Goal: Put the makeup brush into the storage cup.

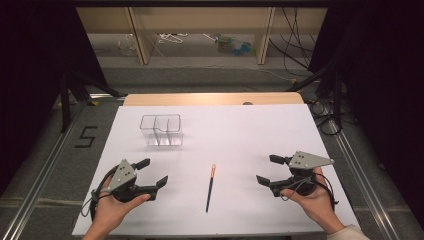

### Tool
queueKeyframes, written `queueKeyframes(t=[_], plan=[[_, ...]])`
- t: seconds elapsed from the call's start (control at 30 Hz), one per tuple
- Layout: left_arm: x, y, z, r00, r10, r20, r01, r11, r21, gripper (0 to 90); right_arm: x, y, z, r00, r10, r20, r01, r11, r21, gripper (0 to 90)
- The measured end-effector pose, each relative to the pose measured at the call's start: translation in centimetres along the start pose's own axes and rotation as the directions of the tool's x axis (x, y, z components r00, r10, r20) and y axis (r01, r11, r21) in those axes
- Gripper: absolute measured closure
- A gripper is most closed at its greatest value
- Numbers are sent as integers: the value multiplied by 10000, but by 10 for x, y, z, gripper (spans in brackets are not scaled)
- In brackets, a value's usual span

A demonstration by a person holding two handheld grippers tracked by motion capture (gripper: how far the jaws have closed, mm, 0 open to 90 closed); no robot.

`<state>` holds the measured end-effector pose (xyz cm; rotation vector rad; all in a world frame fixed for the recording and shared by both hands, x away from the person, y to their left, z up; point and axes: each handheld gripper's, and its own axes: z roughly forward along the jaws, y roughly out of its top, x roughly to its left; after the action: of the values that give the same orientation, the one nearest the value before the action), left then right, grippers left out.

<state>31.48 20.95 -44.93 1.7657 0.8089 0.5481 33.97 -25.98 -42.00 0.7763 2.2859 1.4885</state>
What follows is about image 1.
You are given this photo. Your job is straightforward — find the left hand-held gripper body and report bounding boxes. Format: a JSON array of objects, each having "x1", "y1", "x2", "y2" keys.
[{"x1": 99, "y1": 158, "x2": 159, "y2": 204}]

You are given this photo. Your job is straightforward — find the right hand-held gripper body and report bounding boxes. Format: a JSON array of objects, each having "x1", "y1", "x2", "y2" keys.
[{"x1": 270, "y1": 150, "x2": 335, "y2": 198}]

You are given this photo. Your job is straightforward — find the clear plastic divided organizer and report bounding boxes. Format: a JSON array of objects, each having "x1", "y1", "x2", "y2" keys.
[{"x1": 139, "y1": 113, "x2": 185, "y2": 148}]

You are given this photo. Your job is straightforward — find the dark pencil with orange end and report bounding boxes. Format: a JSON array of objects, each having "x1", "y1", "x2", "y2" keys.
[{"x1": 205, "y1": 163, "x2": 217, "y2": 214}]

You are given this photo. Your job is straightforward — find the person's left hand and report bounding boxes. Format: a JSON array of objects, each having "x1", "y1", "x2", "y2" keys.
[{"x1": 91, "y1": 192, "x2": 152, "y2": 232}]

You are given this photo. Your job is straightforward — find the person's right hand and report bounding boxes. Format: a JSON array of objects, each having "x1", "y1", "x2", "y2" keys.
[{"x1": 280, "y1": 166, "x2": 345, "y2": 235}]

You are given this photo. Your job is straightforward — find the white board sheet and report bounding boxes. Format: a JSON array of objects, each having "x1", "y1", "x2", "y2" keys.
[{"x1": 72, "y1": 103, "x2": 360, "y2": 237}]

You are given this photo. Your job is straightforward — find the black tripod stand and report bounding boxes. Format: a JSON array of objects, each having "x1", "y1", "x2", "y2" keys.
[
  {"x1": 285, "y1": 61, "x2": 346, "y2": 129},
  {"x1": 58, "y1": 69, "x2": 122, "y2": 134}
]

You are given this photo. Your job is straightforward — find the black curtain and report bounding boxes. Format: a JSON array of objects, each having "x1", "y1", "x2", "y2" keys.
[
  {"x1": 308, "y1": 0, "x2": 424, "y2": 228},
  {"x1": 0, "y1": 0, "x2": 109, "y2": 198}
]

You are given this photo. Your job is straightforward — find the clear plastic bag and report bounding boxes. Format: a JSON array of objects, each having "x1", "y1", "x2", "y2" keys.
[{"x1": 117, "y1": 34, "x2": 138, "y2": 57}]

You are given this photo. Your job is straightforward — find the colourful plastic toy pile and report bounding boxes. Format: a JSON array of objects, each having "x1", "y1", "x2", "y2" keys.
[{"x1": 214, "y1": 34, "x2": 257, "y2": 57}]

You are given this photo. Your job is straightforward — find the light wooden shelf unit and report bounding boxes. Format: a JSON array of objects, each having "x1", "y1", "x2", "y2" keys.
[{"x1": 76, "y1": 6, "x2": 328, "y2": 66}]

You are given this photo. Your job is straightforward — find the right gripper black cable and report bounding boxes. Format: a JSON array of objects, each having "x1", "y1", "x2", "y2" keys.
[{"x1": 279, "y1": 171, "x2": 340, "y2": 212}]

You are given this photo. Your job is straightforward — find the coiled black floor cables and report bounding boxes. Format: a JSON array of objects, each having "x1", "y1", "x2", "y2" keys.
[{"x1": 307, "y1": 99, "x2": 345, "y2": 137}]

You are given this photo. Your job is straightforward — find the aluminium floor rail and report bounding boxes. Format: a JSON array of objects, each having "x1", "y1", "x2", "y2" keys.
[
  {"x1": 0, "y1": 98, "x2": 90, "y2": 240},
  {"x1": 327, "y1": 119, "x2": 403, "y2": 240}
]

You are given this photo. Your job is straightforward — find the hanging black cables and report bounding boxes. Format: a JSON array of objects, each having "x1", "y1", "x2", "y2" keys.
[{"x1": 268, "y1": 7, "x2": 322, "y2": 78}]

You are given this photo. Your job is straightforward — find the white cord bundle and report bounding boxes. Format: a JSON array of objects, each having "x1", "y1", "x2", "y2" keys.
[{"x1": 157, "y1": 32, "x2": 189, "y2": 45}]

